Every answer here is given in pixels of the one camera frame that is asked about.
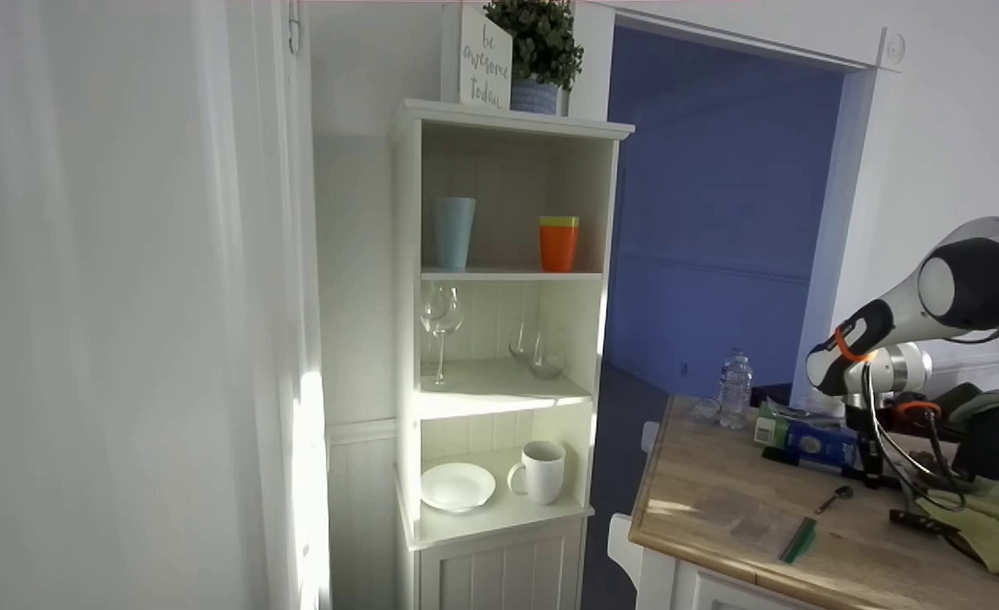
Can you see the teal cup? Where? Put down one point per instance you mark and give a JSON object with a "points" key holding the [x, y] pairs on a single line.
{"points": [[450, 233]]}

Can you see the blue box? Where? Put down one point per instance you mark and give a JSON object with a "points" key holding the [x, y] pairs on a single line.
{"points": [[825, 443]]}

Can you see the green waffle cloth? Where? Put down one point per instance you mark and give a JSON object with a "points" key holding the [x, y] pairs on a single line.
{"points": [[992, 520]]}

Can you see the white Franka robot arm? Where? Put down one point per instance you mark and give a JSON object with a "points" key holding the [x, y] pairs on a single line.
{"points": [[974, 282]]}

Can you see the white mug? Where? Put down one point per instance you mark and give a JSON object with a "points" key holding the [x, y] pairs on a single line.
{"points": [[542, 471]]}

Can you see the small clear glass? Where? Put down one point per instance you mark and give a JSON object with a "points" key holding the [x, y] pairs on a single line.
{"points": [[545, 356], [519, 343]]}

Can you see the potted green plant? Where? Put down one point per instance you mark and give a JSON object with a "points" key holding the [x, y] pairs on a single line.
{"points": [[537, 45]]}

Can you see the green barcode package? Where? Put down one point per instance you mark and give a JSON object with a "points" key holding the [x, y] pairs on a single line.
{"points": [[770, 427]]}

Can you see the metal spoon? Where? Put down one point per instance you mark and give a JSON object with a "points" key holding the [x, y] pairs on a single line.
{"points": [[836, 496]]}

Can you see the tall wine glass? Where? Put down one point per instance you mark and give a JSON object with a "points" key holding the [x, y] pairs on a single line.
{"points": [[440, 324]]}

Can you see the clear plastic bag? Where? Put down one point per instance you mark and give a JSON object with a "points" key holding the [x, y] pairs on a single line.
{"points": [[745, 516]]}

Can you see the orange cup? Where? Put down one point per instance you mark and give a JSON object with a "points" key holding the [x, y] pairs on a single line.
{"points": [[559, 246]]}

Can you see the clear water bottle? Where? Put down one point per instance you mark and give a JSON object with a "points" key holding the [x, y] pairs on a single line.
{"points": [[732, 394]]}

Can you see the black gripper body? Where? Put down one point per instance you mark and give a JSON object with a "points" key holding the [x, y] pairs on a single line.
{"points": [[870, 443]]}

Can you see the white plate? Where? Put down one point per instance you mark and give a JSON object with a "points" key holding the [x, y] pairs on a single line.
{"points": [[459, 484]]}

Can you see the black slotted spatula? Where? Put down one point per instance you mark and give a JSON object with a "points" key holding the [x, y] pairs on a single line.
{"points": [[927, 520]]}

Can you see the white lettered sign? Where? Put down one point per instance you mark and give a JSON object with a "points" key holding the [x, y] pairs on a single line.
{"points": [[484, 57]]}

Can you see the white corner shelf cabinet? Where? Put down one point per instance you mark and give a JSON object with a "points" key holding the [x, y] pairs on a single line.
{"points": [[508, 542]]}

